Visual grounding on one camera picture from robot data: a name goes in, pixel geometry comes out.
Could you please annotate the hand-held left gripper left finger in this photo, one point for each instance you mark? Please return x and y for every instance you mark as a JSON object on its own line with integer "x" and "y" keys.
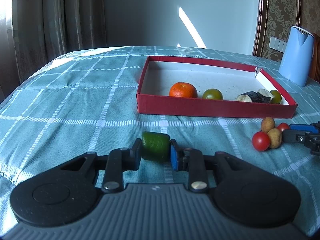
{"x": 137, "y": 155}

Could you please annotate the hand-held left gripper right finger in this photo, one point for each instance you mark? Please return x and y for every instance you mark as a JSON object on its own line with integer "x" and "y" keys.
{"x": 174, "y": 158}

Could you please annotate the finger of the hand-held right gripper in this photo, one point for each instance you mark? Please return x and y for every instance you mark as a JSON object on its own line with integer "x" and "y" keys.
{"x": 291, "y": 136}
{"x": 301, "y": 127}

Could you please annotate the red cherry tomato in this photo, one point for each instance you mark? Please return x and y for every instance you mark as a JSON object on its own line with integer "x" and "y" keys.
{"x": 260, "y": 141}
{"x": 282, "y": 127}

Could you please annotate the brown potato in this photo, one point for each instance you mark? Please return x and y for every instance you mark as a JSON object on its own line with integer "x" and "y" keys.
{"x": 268, "y": 124}
{"x": 275, "y": 138}

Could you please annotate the green cucumber piece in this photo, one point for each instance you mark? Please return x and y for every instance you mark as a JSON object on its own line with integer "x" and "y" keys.
{"x": 156, "y": 146}

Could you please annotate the green tomato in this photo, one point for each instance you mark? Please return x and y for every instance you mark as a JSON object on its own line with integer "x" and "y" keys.
{"x": 212, "y": 94}
{"x": 276, "y": 96}

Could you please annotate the dark eggplant piece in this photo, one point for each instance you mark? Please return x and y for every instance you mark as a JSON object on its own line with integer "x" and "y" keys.
{"x": 265, "y": 95}
{"x": 247, "y": 97}

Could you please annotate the orange mandarin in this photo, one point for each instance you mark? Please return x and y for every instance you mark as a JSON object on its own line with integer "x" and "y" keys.
{"x": 183, "y": 90}

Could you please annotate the red cardboard box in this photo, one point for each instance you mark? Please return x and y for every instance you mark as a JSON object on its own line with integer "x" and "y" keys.
{"x": 225, "y": 77}

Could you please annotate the wooden chair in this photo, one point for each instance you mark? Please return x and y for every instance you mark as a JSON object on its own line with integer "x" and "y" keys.
{"x": 316, "y": 57}

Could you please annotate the blue electric kettle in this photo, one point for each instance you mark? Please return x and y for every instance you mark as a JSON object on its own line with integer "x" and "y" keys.
{"x": 296, "y": 55}

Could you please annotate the teal checked tablecloth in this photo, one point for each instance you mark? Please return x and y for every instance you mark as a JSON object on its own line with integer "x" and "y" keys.
{"x": 75, "y": 105}

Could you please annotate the patterned beige curtain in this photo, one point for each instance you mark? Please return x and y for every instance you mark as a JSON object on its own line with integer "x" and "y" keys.
{"x": 50, "y": 25}

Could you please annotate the white wall switch panel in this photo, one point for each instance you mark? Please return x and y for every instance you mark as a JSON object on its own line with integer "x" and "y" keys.
{"x": 278, "y": 44}

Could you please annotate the wooden arched wall moulding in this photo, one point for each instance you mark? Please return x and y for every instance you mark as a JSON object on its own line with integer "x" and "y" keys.
{"x": 261, "y": 17}

